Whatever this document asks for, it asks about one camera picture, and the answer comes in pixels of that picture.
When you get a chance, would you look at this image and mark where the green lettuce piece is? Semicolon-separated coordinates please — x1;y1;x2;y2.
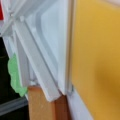
8;55;27;97

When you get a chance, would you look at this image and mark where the yellow cheese slice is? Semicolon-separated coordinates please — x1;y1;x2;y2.
72;0;120;120

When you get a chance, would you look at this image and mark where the red tomato slice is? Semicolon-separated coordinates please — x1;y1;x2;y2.
0;0;4;20

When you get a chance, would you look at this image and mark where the white divided round tray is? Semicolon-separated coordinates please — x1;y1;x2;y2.
0;0;93;120

